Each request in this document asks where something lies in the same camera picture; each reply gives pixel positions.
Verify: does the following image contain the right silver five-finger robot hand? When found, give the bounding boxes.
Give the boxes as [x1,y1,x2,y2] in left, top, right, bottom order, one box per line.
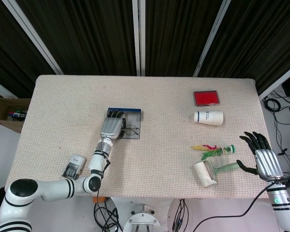
[236,131,284,181]

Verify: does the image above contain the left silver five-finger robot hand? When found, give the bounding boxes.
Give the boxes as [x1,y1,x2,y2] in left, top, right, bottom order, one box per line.
[100,109,128,142]

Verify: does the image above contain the wire-frame eyeglasses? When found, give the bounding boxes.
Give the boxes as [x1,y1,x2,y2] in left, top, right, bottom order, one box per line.
[120,124,140,136]

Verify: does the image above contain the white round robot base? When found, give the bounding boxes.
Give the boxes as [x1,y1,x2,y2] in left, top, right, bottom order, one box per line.
[122,203,164,232]

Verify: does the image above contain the white self-inking date stamp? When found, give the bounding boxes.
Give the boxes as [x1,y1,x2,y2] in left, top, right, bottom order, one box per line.
[62,154,87,181]

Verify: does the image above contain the colourful feather shuttlecock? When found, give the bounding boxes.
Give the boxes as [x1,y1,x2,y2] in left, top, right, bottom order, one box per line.
[190,143,237,160]

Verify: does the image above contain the beige woven tablecloth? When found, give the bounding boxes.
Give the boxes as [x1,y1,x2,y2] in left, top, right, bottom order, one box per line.
[4,74,269,200]

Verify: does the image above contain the stack of white paper cups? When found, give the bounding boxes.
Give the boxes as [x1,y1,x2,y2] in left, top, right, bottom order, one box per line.
[193,110,225,127]

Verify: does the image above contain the red ink pad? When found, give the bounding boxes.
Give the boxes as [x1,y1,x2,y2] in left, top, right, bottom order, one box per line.
[193,90,221,107]

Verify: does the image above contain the dark pleated curtain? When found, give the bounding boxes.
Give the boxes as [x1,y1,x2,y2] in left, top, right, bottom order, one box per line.
[0,0,290,99]

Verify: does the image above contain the brown cardboard box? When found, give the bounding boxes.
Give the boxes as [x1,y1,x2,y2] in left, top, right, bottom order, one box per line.
[0,88,32,134]

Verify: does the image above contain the black floor cables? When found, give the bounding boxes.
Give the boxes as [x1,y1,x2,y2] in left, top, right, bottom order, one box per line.
[261,89,290,176]

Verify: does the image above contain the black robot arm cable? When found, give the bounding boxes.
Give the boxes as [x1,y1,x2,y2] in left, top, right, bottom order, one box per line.
[191,180,279,232]

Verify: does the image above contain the green-handled lint roller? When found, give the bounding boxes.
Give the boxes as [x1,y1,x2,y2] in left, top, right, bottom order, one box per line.
[193,161,240,188]

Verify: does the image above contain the black tangled cable bundle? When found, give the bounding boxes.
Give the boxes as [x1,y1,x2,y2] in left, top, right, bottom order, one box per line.
[93,190,123,232]

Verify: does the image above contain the silver aluminium frame post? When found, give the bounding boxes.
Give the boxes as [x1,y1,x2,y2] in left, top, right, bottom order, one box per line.
[193,0,235,77]
[131,0,146,76]
[2,0,64,75]
[258,61,290,100]

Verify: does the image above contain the thin black hanging cables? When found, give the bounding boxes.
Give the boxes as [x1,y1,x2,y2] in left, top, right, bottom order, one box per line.
[171,198,192,232]

